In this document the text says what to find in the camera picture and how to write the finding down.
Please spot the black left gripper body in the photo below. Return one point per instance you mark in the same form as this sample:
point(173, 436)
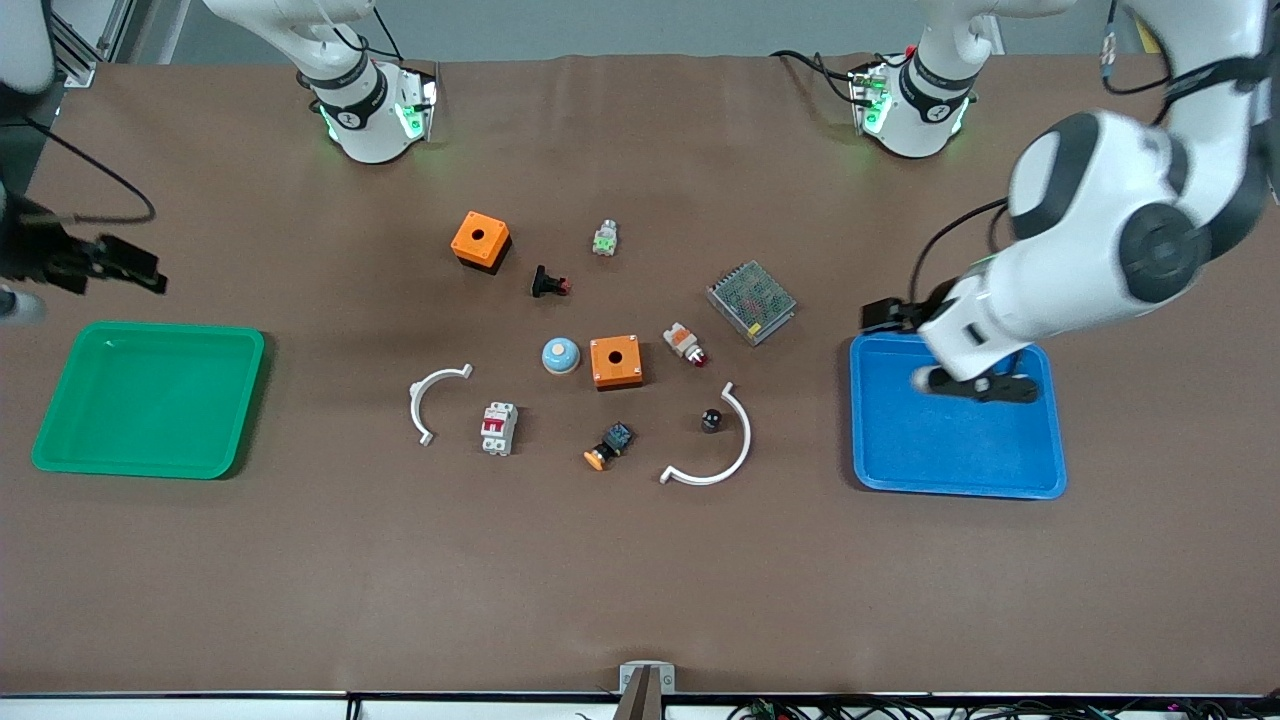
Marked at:
point(908, 314)

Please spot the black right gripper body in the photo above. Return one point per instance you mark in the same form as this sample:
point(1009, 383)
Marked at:
point(38, 254)

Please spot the black cylindrical capacitor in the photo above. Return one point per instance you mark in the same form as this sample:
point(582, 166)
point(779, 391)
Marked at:
point(711, 419)

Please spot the white red circuit breaker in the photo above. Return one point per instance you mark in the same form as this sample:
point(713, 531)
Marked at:
point(499, 428)

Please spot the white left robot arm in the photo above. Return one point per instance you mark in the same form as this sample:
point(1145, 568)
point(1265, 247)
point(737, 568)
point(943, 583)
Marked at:
point(1100, 250)

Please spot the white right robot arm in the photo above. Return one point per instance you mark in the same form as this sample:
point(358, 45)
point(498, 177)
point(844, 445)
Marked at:
point(370, 120)

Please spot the green plastic tray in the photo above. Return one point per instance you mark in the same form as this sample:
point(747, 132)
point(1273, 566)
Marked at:
point(150, 398)

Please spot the blue plastic tray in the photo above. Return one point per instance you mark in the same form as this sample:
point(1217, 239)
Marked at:
point(950, 440)

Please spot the metal mesh power supply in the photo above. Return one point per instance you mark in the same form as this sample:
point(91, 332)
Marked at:
point(751, 301)

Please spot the red indicator light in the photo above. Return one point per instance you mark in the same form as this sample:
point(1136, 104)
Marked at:
point(684, 343)

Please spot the green white push button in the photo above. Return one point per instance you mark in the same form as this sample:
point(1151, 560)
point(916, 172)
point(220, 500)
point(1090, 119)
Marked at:
point(604, 238)

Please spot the orange blue push button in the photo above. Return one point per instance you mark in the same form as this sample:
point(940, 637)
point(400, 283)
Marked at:
point(608, 446)

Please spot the blue round button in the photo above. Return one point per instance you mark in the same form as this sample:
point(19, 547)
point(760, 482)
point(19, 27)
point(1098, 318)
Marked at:
point(560, 355)

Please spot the black red push button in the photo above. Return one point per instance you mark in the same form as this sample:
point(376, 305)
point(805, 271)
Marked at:
point(547, 283)

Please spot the orange button box black base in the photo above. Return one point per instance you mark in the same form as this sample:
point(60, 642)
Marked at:
point(479, 239)

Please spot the large white curved bracket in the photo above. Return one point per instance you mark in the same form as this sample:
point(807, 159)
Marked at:
point(740, 445)

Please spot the aluminium frame profile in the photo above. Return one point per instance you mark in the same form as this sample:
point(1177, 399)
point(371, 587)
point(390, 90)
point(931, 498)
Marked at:
point(90, 40)

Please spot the small white curved bracket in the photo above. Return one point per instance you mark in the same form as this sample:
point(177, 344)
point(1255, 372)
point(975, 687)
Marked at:
point(418, 400)

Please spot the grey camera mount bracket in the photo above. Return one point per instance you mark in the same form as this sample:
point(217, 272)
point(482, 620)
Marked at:
point(646, 680)

